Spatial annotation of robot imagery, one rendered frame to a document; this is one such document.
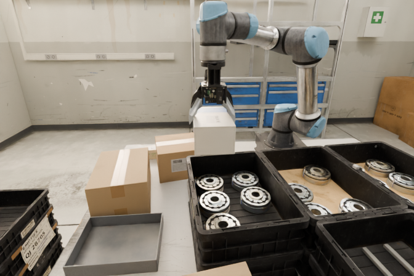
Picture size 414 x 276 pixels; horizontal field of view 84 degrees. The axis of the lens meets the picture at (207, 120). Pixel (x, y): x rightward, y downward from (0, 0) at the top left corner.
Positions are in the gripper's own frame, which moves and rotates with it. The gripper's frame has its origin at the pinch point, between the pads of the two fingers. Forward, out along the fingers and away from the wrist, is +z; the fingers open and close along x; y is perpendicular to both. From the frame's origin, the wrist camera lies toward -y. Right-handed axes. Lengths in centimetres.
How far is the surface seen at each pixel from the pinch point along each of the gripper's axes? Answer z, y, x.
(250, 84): 27, -194, 63
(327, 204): 28.0, 8.5, 39.8
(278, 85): 28, -192, 96
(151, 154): 38, -51, -31
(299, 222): 17.9, 25.7, 20.5
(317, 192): 28.1, 2.0, 39.7
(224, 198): 25.2, 6.4, 4.0
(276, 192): 22.0, 8.7, 21.1
